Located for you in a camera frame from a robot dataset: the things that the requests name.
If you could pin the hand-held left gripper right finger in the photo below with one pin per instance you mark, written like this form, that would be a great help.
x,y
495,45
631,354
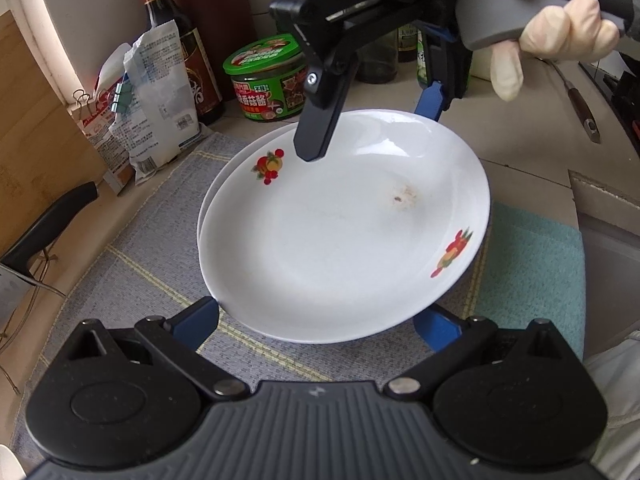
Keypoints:
x,y
435,330

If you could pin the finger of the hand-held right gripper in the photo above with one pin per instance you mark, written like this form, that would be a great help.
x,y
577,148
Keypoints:
x,y
315,125
432,102

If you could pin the person's right hand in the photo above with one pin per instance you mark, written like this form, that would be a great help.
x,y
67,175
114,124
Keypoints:
x,y
560,30

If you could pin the clear bottle with red cap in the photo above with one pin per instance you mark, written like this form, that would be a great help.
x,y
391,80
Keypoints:
x,y
377,62

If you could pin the stained white fruit-print plate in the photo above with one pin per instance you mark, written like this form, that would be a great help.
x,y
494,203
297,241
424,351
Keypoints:
x,y
350,240

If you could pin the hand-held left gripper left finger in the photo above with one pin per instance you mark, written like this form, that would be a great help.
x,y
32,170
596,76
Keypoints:
x,y
197,322

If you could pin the dark red knife block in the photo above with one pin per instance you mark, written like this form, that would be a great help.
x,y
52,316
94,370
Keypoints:
x,y
215,5

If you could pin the red and white seasoning bag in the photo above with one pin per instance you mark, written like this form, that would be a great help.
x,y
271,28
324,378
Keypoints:
x,y
97,145

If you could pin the green lid sauce jar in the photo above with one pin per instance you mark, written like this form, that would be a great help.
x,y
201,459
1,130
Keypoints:
x,y
260,80

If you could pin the white plastic box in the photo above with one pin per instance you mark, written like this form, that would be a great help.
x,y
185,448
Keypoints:
x,y
482,65

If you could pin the wooden cutting board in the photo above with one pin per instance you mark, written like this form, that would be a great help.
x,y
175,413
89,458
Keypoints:
x,y
35,135

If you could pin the green binder clip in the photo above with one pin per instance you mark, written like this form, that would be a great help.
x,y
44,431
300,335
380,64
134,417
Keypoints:
x,y
124,96

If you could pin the person's white jacket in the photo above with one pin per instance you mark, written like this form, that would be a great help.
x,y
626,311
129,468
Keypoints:
x,y
617,410

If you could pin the grey and teal printed mat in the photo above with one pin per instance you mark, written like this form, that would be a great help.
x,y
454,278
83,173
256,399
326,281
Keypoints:
x,y
150,280

